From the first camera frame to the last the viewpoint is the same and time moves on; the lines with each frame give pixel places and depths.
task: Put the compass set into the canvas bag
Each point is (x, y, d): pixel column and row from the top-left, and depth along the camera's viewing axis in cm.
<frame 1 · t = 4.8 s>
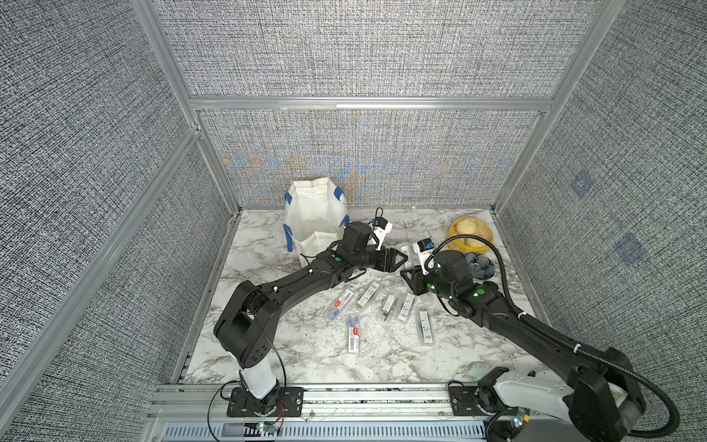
left hand: (406, 255, 80), fingers open
right hand: (407, 263, 81), fingers open
white canvas bag blue handles: (316, 212, 110), point 9 cm above the table
cream steamed bun far: (466, 226, 105), point 8 cm above the table
compass case red label blue: (334, 311, 91), on the table
compass case red label front: (353, 334, 85), point 2 cm above the table
small clear compass case: (388, 305, 92), point 2 cm above the table
clear compass case white label: (406, 308, 91), on the table
clear compass case barcode label: (425, 327, 87), point 2 cm above the table

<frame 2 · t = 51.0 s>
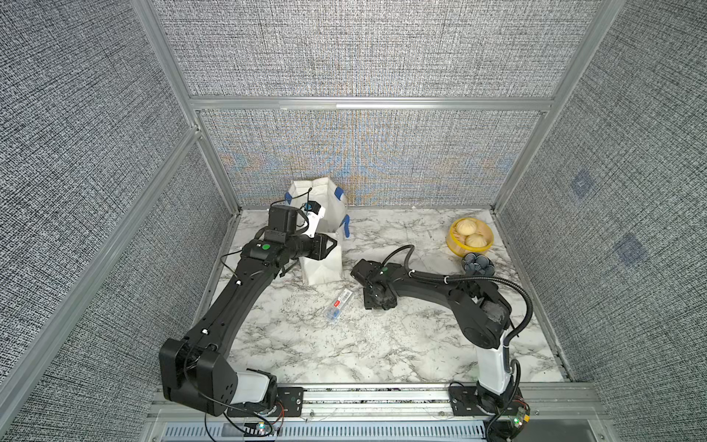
left hand: (336, 239, 77), fingers open
right hand: (372, 296, 92), fingers open
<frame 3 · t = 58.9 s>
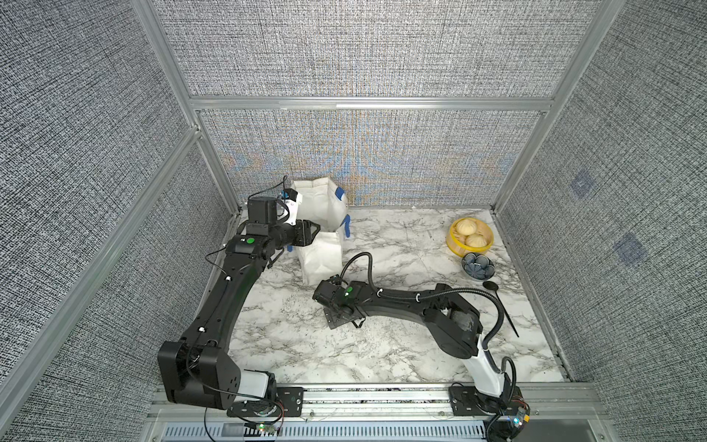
left hand: (317, 223, 78), fingers open
right hand: (341, 308, 89), fingers open
black spoon: (492, 285, 97), on the table
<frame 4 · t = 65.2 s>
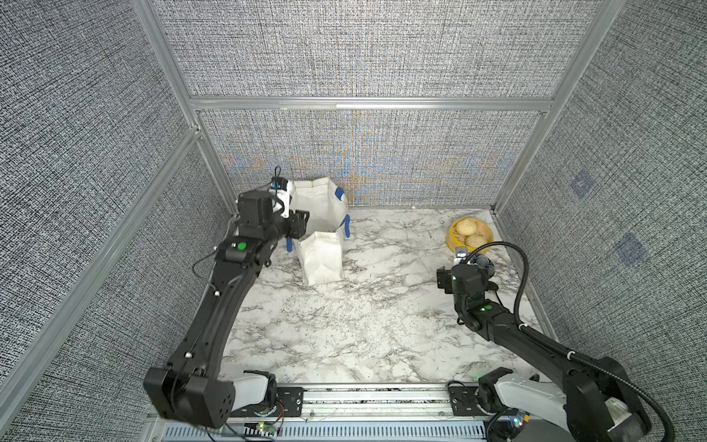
left hand: (304, 209, 73), fingers open
right hand: (461, 261, 85), fingers open
